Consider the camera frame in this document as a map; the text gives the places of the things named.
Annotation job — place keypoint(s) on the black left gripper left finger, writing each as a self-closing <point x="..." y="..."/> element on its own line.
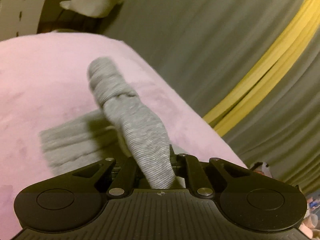
<point x="124" y="181"/>

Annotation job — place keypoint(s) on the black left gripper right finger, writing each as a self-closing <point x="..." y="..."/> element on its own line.
<point x="189" y="168"/>

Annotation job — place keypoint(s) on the grey sweatpants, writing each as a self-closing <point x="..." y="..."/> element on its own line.
<point x="122" y="118"/>

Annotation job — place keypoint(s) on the yellow curtain stripe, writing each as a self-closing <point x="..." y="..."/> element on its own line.
<point x="268" y="71"/>

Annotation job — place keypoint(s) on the grey green curtain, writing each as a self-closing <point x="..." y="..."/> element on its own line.
<point x="203" y="48"/>

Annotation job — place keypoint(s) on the pink bed blanket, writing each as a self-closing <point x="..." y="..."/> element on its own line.
<point x="44" y="84"/>

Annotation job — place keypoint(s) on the white plush toy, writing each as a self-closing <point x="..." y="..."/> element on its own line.
<point x="90" y="8"/>

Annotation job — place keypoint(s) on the grey cabinet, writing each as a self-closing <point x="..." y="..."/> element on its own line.
<point x="20" y="17"/>

